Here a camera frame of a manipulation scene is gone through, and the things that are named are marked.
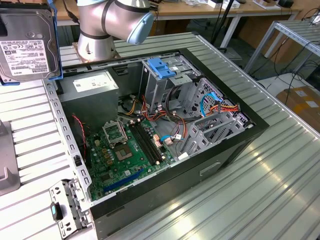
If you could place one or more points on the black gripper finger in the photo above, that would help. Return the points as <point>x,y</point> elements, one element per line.
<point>2,27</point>

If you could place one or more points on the hard disk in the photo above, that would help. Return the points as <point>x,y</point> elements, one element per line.
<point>27,27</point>

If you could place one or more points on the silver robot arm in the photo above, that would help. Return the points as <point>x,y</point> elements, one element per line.
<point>95,47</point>

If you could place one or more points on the grey metal disk bay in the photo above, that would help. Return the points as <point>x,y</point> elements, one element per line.
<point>197,135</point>

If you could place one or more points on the grey power supply unit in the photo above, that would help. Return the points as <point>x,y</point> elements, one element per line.
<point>87,105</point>

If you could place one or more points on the grey parts rack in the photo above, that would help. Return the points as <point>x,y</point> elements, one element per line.
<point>6,155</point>

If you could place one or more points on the blue drive cage latch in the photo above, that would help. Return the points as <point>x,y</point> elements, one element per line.
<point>160,66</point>

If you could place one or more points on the grey optical drive cage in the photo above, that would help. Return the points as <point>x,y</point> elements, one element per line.
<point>155,90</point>

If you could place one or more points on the CPU socket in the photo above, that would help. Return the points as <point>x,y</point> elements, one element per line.
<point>123,153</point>

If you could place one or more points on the hinged metal slot retainer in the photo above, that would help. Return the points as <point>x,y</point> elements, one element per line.
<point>68,200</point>

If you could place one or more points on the black RAM slot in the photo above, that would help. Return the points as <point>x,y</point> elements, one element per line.
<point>152,142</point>
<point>146,145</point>

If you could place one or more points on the green motherboard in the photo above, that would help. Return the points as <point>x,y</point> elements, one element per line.
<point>140,166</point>

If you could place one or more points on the blue expansion slot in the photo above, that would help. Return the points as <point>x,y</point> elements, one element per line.
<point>125,180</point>

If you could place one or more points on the wooden top desk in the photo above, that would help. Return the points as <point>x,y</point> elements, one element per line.
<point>200,10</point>

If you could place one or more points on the small white box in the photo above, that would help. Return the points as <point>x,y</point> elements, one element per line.
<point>215,3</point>

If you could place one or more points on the white paper tag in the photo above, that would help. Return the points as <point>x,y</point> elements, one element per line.
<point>183,156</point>

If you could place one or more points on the black open PC case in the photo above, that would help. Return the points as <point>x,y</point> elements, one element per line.
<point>160,190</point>

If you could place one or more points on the metal slat side table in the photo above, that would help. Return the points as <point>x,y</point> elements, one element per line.
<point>297,31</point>

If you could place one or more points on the brown cardboard box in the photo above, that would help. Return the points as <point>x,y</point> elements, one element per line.
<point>290,100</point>

